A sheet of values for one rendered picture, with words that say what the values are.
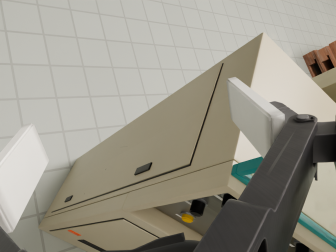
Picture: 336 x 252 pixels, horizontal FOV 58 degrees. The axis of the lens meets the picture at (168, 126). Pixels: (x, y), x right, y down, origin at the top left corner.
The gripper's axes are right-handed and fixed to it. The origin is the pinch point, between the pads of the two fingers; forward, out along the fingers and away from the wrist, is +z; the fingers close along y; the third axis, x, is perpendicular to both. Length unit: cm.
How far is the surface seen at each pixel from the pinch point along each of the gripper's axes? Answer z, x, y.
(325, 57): 305, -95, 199
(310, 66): 320, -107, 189
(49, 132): 136, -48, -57
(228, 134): 30.8, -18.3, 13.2
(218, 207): 35, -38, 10
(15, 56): 156, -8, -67
